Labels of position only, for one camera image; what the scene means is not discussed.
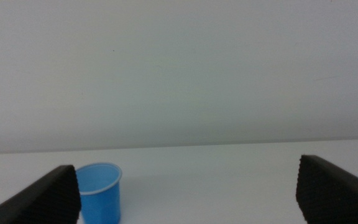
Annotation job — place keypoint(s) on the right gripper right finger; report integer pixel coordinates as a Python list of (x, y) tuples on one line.
[(331, 193)]

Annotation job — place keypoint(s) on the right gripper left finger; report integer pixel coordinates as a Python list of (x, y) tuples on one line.
[(48, 199)]

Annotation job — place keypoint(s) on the blue plastic cup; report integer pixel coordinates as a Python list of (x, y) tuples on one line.
[(101, 199)]

